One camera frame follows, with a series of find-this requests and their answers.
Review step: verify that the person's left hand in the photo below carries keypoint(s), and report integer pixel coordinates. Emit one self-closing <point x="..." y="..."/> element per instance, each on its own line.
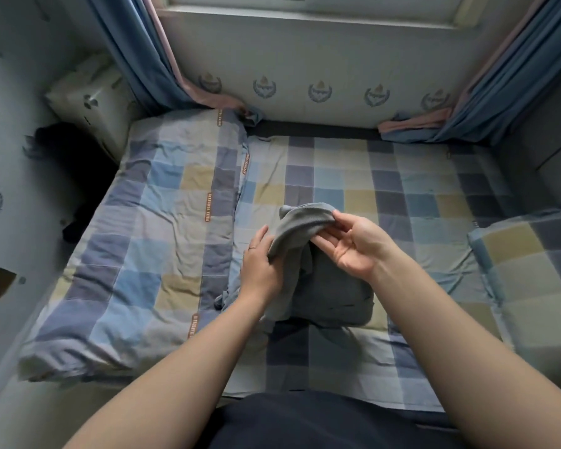
<point x="260" y="271"/>

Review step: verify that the person's right hand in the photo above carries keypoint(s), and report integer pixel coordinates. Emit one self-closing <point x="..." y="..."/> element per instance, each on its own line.
<point x="355" y="246"/>

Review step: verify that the grey denim jeans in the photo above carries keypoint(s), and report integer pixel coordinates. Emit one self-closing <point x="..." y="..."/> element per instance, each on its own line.
<point x="332" y="299"/>

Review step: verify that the person's right forearm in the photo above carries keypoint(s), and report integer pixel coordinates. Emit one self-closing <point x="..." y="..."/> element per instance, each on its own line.
<point x="477" y="360"/>

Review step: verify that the person's left forearm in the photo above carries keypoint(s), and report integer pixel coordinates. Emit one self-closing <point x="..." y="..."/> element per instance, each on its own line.
<point x="168" y="378"/>

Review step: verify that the bed with plaid sheet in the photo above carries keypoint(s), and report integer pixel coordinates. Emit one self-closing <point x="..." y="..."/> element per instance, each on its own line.
<point x="402" y="182"/>

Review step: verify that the person's dark shirt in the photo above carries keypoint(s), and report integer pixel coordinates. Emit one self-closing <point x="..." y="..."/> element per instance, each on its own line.
<point x="327" y="421"/>

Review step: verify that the plaid quilt with orange tags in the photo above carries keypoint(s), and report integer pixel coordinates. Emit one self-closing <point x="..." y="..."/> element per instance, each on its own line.
<point x="140" y="238"/>

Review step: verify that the plaid pillow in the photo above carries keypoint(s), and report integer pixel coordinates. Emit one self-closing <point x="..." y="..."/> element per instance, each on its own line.
<point x="533" y="285"/>

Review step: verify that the grey padded headboard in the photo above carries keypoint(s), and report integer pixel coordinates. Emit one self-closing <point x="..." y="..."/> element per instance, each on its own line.
<point x="547" y="145"/>

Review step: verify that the blue curtain with pink lining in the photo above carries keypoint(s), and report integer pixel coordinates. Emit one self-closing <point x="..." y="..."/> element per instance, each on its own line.
<point x="131" y="42"/>
<point x="514" y="79"/>

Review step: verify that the white framed window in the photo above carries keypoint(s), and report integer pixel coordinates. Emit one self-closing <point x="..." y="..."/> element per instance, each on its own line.
<point x="337" y="6"/>

